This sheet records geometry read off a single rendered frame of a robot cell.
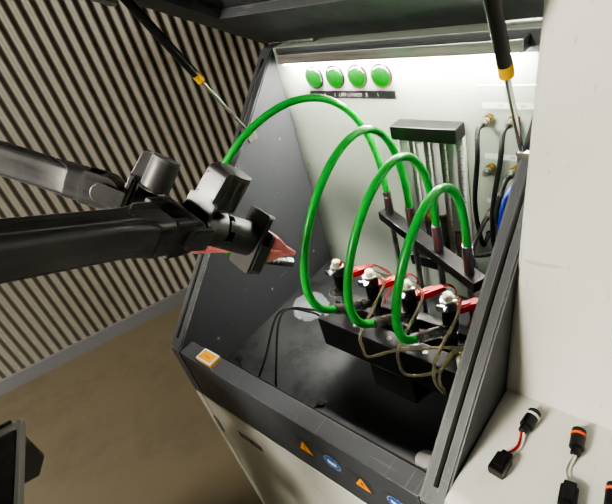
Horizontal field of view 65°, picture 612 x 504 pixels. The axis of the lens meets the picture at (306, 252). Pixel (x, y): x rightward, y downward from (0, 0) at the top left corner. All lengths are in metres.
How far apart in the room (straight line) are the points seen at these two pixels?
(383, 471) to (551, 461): 0.24
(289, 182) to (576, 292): 0.77
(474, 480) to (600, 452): 0.18
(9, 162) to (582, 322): 0.92
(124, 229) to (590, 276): 0.59
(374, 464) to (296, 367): 0.40
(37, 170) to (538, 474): 0.91
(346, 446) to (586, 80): 0.64
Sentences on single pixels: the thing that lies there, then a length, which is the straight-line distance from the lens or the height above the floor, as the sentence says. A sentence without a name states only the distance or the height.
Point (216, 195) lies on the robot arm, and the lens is 0.70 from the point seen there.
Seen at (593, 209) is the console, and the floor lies 1.29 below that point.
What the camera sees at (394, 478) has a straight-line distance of 0.84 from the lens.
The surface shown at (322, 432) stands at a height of 0.95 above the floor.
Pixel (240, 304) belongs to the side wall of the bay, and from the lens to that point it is 1.24.
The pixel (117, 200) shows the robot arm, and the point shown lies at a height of 1.37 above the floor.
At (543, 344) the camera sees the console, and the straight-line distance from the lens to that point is 0.81.
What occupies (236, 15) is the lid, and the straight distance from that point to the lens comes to 1.05.
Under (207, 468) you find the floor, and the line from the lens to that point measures 2.17.
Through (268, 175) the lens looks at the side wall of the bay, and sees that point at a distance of 1.22.
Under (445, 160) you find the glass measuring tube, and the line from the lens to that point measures 1.04.
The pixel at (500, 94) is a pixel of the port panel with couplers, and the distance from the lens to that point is 0.94.
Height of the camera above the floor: 1.68
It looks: 34 degrees down
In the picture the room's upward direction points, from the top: 17 degrees counter-clockwise
